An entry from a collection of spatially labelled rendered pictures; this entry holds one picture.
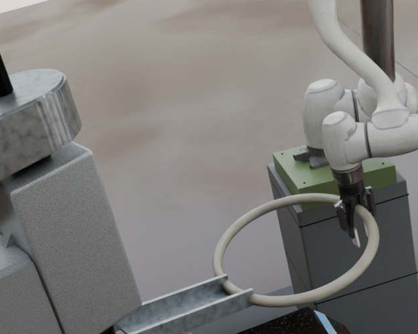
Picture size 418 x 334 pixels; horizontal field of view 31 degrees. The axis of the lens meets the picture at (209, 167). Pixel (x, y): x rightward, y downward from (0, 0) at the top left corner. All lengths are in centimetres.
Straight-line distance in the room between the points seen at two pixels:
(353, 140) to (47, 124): 93
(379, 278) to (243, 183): 178
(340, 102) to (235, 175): 202
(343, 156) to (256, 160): 256
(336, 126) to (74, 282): 86
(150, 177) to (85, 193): 320
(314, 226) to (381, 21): 73
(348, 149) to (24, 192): 97
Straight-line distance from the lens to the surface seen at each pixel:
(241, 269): 378
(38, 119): 153
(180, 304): 210
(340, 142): 214
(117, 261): 172
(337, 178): 223
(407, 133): 213
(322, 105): 263
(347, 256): 277
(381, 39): 248
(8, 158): 152
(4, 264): 163
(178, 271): 388
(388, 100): 217
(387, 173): 266
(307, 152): 273
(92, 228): 165
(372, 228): 221
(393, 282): 291
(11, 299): 164
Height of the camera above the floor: 219
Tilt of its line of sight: 27 degrees down
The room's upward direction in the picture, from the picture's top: 14 degrees counter-clockwise
